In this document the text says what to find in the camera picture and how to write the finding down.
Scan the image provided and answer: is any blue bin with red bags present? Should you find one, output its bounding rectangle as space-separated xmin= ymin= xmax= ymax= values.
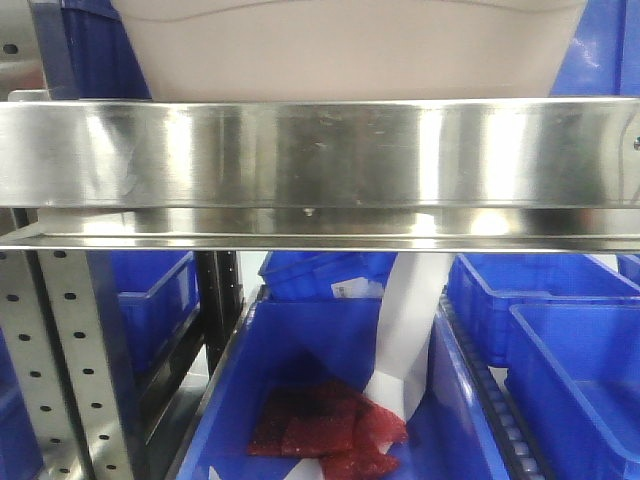
xmin=177 ymin=299 xmax=509 ymax=479

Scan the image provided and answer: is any white paper strip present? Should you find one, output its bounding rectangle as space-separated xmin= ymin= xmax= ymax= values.
xmin=364 ymin=253 xmax=453 ymax=421

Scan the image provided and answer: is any blue bin rear centre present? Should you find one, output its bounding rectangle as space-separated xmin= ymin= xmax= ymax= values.
xmin=259 ymin=251 xmax=396 ymax=301

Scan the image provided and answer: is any blue bin upper right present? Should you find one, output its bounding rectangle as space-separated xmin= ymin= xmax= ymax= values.
xmin=551 ymin=0 xmax=639 ymax=97

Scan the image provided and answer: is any blue bin upper left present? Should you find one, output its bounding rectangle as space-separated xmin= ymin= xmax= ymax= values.
xmin=61 ymin=0 xmax=151 ymax=100

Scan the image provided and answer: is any blue bin behind lower right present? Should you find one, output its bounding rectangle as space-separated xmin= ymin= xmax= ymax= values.
xmin=446 ymin=253 xmax=639 ymax=368

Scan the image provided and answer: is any stainless steel shelf rail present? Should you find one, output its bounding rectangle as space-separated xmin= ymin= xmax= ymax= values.
xmin=1 ymin=97 xmax=639 ymax=253

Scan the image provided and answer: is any black roller track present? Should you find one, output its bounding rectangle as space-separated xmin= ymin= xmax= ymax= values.
xmin=439 ymin=291 xmax=555 ymax=479

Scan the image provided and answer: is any perforated steel shelf post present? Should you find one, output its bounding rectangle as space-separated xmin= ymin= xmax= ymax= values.
xmin=1 ymin=1 xmax=150 ymax=479

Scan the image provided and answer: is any blue bin lower left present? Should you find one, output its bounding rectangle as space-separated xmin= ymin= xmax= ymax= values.
xmin=111 ymin=250 xmax=199 ymax=374

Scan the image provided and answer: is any white plastic storage bin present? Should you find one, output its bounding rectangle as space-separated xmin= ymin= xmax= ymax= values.
xmin=115 ymin=1 xmax=585 ymax=101

